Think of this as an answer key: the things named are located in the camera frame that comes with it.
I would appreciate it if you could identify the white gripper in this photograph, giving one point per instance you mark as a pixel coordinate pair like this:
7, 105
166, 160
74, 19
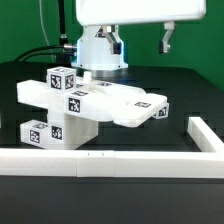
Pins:
119, 12

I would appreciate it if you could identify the white chair back frame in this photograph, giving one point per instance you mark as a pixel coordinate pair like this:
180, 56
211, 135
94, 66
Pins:
95, 100

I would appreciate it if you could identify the white tagged cube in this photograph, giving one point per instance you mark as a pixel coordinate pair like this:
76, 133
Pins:
61, 78
161, 113

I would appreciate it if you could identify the white chair seat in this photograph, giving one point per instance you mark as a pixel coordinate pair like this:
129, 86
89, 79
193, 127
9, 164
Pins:
67, 132

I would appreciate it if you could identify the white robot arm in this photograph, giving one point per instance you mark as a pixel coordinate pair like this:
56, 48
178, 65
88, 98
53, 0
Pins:
100, 47

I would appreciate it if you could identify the white U-shaped obstacle fence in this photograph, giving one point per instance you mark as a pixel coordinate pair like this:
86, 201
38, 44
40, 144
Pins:
207, 162

